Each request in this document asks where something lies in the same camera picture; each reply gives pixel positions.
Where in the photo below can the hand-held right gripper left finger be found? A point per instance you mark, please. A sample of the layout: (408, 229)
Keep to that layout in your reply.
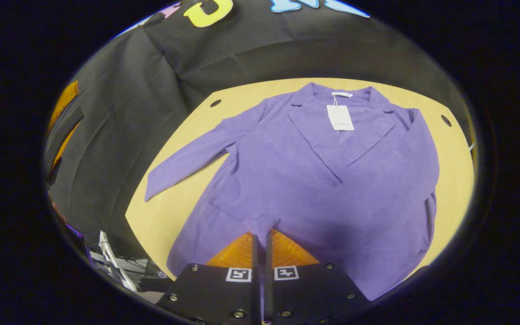
(255, 257)

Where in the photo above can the white paper hang tag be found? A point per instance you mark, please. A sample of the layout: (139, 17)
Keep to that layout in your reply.
(340, 117)

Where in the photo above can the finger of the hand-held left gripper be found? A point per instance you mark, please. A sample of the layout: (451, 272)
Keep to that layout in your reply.
(63, 131)

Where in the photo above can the white thin frame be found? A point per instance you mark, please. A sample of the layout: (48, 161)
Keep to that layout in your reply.
(115, 262)

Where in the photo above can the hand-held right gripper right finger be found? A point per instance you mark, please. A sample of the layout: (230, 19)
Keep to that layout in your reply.
(269, 257)

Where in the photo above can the purple jacket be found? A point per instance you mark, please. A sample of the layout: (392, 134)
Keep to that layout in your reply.
(287, 180)

